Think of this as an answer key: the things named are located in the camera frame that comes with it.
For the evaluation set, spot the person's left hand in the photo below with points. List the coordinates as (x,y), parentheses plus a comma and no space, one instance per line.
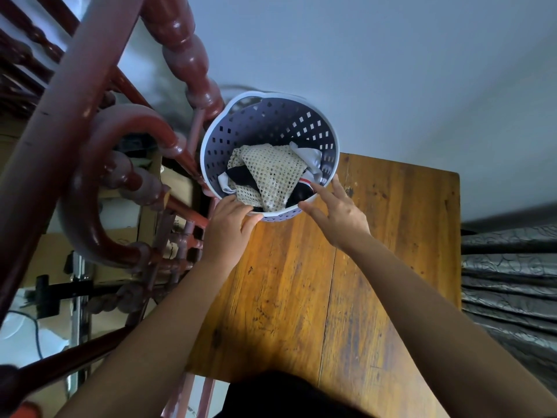
(226,239)

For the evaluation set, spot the person's right hand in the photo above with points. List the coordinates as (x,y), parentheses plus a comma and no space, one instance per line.
(343,224)

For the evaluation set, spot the person's right thumb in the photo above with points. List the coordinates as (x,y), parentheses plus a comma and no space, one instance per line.
(311,214)

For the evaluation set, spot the person's left thumb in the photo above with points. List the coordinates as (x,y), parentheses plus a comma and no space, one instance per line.
(253,222)

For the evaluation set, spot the person's right middle finger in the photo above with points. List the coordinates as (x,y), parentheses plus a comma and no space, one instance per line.
(338,187)

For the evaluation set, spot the purple perforated laundry basket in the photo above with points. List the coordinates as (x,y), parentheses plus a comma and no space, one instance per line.
(261,121)

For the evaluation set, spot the person's right forearm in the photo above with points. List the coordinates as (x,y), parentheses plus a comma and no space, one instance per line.
(435,326)

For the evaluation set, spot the person's left forearm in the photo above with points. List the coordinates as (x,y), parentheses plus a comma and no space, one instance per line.
(152,339)

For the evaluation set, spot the black garment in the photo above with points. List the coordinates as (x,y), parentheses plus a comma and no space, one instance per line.
(242,174)

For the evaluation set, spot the beige mesh cloth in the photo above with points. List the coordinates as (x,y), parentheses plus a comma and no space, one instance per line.
(272,174)

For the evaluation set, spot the small brown cardboard box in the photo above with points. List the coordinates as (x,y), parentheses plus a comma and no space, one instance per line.
(179,184)

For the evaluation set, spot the person's black top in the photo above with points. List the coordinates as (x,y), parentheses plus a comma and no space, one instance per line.
(287,398)

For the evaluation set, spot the grey patterned curtain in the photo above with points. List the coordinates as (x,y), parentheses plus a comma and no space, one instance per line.
(509,278)

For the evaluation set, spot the silver metal pole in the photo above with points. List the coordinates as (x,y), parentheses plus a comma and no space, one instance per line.
(80,326)

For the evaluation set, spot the large brown cardboard box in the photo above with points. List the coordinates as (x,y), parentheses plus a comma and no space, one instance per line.
(52,252)

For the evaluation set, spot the black clamp stand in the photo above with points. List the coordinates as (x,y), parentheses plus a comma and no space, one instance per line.
(56,295)

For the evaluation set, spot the red-brown wooden stair railing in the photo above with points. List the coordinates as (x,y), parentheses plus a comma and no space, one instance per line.
(52,139)

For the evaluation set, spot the red-brown turned newel post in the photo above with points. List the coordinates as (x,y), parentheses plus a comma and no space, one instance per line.
(187,52)

